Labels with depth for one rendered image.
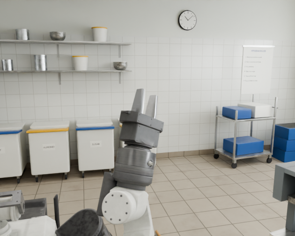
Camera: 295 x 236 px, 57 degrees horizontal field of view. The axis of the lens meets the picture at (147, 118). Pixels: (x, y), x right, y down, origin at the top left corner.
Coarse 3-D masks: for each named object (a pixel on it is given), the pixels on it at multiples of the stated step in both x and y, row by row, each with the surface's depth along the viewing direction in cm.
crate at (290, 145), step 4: (276, 136) 484; (276, 140) 483; (280, 140) 473; (284, 140) 464; (288, 140) 459; (292, 140) 461; (276, 144) 484; (280, 144) 473; (284, 144) 465; (288, 144) 460; (292, 144) 462; (280, 148) 474; (284, 148) 465; (288, 148) 462; (292, 148) 464
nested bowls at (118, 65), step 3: (114, 63) 422; (117, 63) 419; (120, 63) 418; (123, 63) 420; (126, 63) 424; (114, 66) 425; (117, 66) 421; (120, 66) 420; (123, 66) 421; (126, 66) 427; (117, 69) 427; (120, 69) 425; (123, 69) 427
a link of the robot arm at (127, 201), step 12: (120, 168) 58; (108, 180) 60; (120, 180) 57; (132, 180) 56; (144, 180) 57; (108, 192) 60; (120, 192) 54; (132, 192) 56; (144, 192) 59; (108, 204) 54; (120, 204) 54; (132, 204) 53; (144, 204) 60; (108, 216) 54; (120, 216) 53; (132, 216) 54
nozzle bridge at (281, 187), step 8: (280, 168) 120; (288, 168) 118; (280, 176) 120; (288, 176) 120; (280, 184) 121; (288, 184) 121; (280, 192) 121; (288, 192) 122; (280, 200) 121; (288, 200) 121; (288, 208) 130; (288, 216) 130; (288, 224) 131
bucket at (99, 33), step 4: (92, 28) 406; (96, 28) 402; (100, 28) 402; (104, 28) 406; (92, 32) 410; (96, 32) 404; (100, 32) 404; (104, 32) 408; (96, 36) 405; (100, 36) 405; (104, 36) 409; (96, 40) 407; (100, 40) 407; (104, 40) 411
